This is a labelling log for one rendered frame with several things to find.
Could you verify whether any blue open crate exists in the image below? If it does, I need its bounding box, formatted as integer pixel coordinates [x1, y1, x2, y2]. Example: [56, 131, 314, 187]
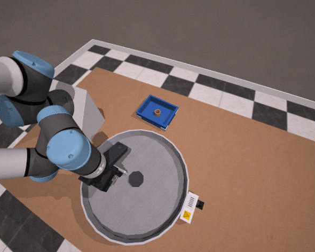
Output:
[137, 95, 179, 131]

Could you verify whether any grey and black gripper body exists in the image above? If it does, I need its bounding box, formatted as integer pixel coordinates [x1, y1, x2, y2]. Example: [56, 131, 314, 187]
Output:
[78, 159, 118, 192]

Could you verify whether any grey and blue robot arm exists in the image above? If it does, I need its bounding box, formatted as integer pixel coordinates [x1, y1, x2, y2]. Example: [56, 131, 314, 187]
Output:
[0, 51, 128, 183]

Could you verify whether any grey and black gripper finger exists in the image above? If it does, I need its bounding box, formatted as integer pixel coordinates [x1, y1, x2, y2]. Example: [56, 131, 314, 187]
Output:
[111, 170, 122, 186]

